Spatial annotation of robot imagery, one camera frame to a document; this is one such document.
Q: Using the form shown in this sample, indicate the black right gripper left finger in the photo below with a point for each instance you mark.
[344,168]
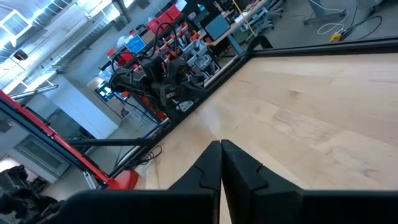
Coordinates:
[186,205]

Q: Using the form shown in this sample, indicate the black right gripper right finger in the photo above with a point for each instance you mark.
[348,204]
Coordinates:
[264,202]

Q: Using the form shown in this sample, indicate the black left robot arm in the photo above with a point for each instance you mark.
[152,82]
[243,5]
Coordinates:
[161,84]

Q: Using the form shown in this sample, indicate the red desk lamp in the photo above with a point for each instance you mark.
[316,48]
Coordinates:
[62,143]

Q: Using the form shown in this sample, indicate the blue sign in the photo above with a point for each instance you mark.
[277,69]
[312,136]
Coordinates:
[136,44]

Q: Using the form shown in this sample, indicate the blue grey screen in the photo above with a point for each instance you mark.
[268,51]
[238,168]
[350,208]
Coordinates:
[217,27]

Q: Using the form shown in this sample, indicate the grey stand base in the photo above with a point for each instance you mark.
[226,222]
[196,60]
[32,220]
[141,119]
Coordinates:
[323,12]

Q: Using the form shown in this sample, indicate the black aluminium table frame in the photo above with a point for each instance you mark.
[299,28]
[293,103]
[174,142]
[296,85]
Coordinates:
[311,49]

